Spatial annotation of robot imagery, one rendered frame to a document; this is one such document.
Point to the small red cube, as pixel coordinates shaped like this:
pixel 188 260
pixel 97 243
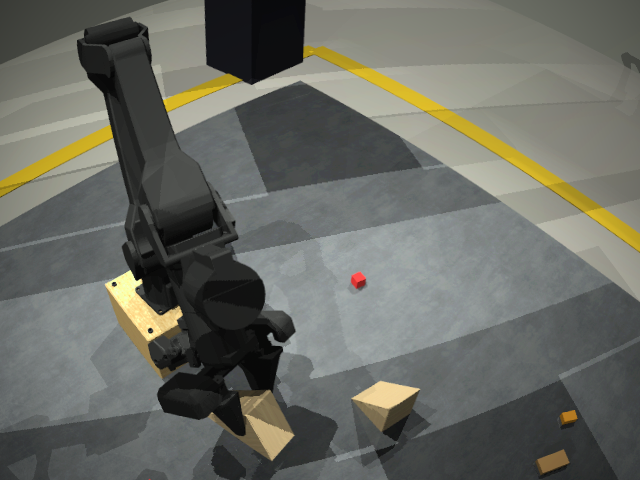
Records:
pixel 358 280

